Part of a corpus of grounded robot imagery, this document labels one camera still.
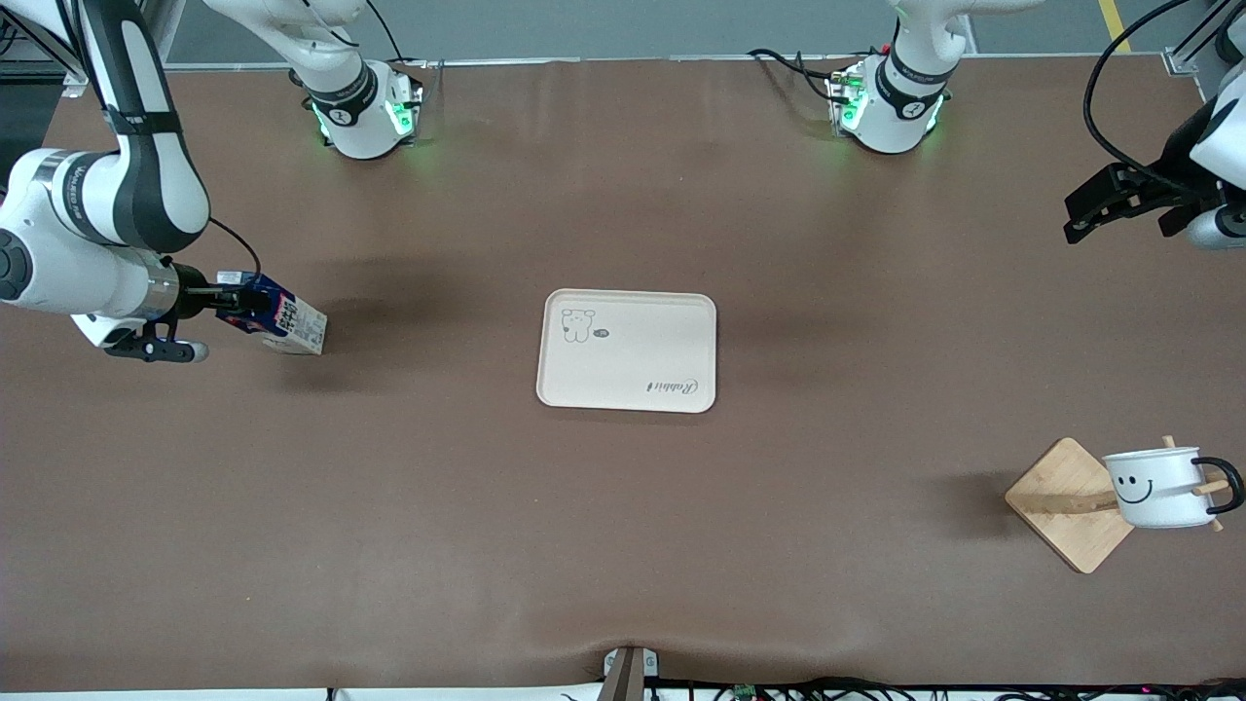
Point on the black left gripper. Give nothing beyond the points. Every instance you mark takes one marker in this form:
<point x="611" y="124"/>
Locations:
<point x="1164" y="184"/>

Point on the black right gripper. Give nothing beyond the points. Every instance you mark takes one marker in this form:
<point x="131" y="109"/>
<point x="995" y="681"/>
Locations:
<point x="194" y="298"/>

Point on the blue white milk carton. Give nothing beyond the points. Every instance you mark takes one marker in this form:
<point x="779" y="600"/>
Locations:
<point x="297" y="326"/>

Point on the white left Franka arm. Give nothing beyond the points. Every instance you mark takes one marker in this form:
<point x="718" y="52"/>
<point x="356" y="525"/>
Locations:
<point x="900" y="107"/>

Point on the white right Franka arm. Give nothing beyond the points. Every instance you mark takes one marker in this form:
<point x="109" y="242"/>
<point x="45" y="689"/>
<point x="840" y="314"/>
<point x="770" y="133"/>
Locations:
<point x="88" y="263"/>

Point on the wooden cup rack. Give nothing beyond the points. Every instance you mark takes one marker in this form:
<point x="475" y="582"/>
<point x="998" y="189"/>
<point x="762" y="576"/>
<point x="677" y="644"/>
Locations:
<point x="1056" y="497"/>

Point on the cream plastic tray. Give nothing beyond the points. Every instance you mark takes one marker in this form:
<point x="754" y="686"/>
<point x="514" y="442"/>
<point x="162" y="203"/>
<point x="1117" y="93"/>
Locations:
<point x="633" y="350"/>

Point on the aluminium frame beside left arm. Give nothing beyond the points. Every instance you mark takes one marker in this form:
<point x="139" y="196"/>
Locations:
<point x="1202" y="44"/>

